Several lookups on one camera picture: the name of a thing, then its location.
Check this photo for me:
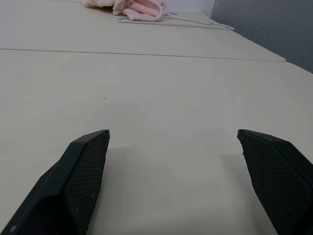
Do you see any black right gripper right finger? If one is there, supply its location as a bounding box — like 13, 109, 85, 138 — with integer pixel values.
237, 129, 313, 235

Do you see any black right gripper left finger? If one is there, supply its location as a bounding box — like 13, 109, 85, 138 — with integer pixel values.
0, 129, 111, 235

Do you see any pink fluffy towel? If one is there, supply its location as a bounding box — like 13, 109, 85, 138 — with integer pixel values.
81, 0, 169, 22

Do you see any thin white cable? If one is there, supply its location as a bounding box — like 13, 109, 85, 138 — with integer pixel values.
166, 11, 235, 31

